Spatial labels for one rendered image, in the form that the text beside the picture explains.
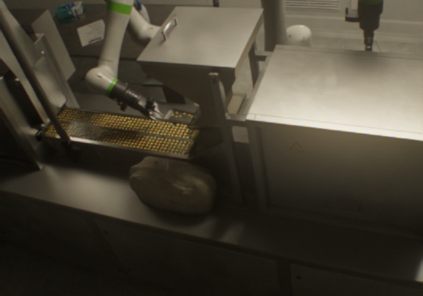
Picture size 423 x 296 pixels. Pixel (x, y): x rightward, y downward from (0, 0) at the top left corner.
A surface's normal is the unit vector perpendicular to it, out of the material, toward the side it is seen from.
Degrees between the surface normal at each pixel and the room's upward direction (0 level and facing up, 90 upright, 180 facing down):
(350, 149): 90
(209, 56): 0
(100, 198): 0
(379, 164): 90
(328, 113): 0
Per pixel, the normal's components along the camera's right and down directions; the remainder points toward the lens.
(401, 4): -0.33, 0.70
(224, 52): -0.17, -0.70
